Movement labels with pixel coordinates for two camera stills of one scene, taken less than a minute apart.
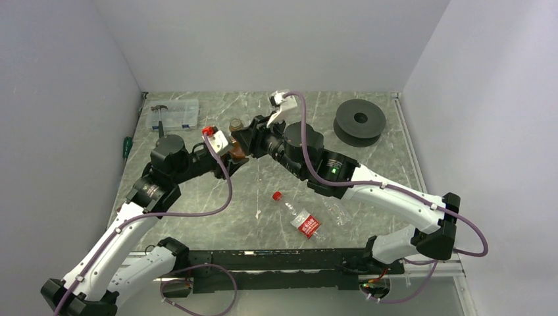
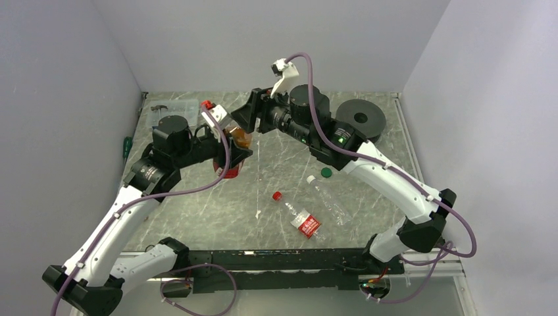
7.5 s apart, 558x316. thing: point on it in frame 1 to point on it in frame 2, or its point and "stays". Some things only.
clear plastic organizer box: [180, 114] stays
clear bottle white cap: [340, 216] stays
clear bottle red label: [303, 221] stays
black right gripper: [257, 135] to [246, 116]
